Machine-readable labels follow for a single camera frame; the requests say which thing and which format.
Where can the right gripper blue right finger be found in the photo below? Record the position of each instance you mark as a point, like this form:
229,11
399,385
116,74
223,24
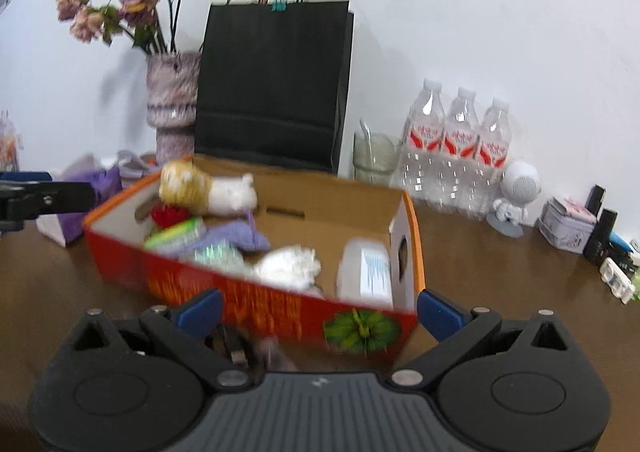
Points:
440,316

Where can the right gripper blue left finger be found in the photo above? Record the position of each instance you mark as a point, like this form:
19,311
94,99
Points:
200,315

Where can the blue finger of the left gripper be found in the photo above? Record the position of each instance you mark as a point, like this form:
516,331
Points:
26,176
30,200

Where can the iridescent plastic bag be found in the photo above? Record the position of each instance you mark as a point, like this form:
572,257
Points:
221,256

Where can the blue snack packet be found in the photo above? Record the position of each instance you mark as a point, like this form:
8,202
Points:
178,235

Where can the purple knitted cloth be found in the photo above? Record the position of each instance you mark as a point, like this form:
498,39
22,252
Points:
239,233

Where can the clear plastic swab box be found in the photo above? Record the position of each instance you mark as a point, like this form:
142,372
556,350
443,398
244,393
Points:
363,276

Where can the white tissue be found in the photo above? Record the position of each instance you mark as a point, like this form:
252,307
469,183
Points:
294,268

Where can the red rose flower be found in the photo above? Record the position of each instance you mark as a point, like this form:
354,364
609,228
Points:
166,216

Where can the plush alpaca toy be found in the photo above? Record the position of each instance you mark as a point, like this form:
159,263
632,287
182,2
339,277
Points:
183,185

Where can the purple tissue pack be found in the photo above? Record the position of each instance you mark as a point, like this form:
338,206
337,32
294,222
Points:
64,229

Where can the red cardboard box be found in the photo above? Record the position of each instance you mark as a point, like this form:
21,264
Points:
309,209

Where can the middle water bottle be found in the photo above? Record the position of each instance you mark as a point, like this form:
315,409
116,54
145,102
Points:
459,140

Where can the water bottle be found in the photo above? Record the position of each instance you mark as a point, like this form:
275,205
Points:
459,140
481,174
421,140

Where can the left water bottle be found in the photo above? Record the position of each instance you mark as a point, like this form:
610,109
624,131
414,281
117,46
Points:
421,140

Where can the white astronaut figure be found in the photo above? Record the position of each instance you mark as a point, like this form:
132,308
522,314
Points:
520,185

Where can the small tin box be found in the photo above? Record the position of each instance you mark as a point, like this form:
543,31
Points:
566,225

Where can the tall black tube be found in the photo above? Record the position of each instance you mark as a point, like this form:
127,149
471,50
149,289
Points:
596,248

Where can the glass cup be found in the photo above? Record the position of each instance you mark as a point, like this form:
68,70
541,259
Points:
386,150

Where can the right water bottle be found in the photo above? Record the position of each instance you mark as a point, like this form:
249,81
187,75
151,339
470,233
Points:
481,174

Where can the purple ceramic vase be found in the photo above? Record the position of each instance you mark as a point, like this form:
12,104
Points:
172,84

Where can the spoon in glass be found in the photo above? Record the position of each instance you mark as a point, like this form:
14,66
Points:
367,141

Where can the black paper bag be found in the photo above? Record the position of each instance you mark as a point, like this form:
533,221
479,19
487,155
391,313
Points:
273,86

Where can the teal binder clip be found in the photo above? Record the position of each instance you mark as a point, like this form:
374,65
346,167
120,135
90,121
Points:
279,5

